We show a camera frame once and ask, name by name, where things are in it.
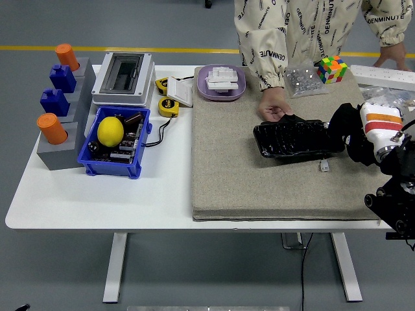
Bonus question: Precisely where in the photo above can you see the colourful puzzle cube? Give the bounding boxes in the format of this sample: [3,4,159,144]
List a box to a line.
[316,54,349,85]

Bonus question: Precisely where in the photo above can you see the black table control box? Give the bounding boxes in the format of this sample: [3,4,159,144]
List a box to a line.
[385,231,415,252]

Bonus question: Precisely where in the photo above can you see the white plastic parts pile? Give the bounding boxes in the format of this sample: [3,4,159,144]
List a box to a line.
[205,65,241,94]

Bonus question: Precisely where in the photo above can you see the yellow tape measure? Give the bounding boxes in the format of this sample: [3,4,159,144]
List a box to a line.
[158,96,180,118]
[155,76,171,96]

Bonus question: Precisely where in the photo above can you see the beige fabric mat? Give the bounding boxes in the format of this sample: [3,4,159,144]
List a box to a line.
[191,66,386,223]

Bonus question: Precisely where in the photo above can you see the person's left hand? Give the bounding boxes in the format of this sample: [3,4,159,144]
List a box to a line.
[372,41,410,71]

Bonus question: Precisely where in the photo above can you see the yellow lemon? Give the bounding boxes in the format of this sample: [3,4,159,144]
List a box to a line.
[97,116,125,148]

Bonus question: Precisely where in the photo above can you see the black rag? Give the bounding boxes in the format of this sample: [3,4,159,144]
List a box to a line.
[325,102,385,168]

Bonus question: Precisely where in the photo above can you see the metal under-table bracket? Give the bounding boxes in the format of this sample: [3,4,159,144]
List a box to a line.
[280,232,308,250]

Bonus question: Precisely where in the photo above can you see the black electronic circuit parts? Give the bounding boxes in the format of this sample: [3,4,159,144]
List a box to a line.
[88,111,145,163]

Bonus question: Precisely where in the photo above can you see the blue plastic bin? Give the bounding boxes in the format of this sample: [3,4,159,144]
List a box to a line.
[77,105,154,180]

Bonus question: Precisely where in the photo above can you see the grey stepped block holder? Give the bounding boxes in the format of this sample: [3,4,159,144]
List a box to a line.
[36,57,98,171]

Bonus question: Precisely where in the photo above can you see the blue block peg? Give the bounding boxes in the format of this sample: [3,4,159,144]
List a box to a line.
[49,64,78,92]
[40,87,71,117]

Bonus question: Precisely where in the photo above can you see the black hanging power cable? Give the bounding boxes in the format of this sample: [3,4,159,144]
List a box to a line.
[300,232,314,311]

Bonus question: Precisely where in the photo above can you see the purple square bowl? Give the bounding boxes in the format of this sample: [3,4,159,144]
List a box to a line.
[196,63,246,102]

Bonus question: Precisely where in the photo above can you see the person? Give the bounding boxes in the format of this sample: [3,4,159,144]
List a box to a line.
[233,0,415,92]

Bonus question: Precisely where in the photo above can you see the grey white electrical enclosure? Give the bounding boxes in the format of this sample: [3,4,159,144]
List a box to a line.
[91,52,156,108]

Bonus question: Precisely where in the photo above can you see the clear bag of metal nuts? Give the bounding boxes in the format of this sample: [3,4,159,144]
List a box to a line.
[284,60,331,99]

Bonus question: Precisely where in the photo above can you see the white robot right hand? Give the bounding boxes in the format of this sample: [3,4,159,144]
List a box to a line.
[342,102,405,156]

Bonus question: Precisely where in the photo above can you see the black lanyard cord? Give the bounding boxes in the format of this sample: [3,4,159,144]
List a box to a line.
[144,116,173,148]

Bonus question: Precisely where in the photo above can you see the clear plastic bags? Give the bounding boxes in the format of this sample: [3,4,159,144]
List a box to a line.
[359,83,415,113]

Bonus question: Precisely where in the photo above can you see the orange cylinder peg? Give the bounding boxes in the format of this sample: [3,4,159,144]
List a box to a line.
[36,113,69,146]
[54,43,80,72]

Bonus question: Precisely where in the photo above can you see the white power strip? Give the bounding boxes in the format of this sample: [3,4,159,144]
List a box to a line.
[350,64,415,91]

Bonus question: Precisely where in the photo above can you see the white wall switch plate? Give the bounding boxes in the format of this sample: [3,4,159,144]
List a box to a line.
[167,76,195,108]

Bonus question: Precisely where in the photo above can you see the person's right hand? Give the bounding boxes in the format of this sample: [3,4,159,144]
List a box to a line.
[258,87,294,123]

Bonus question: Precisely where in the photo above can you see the white table leg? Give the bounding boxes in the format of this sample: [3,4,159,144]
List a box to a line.
[330,232,363,303]
[102,232,128,304]

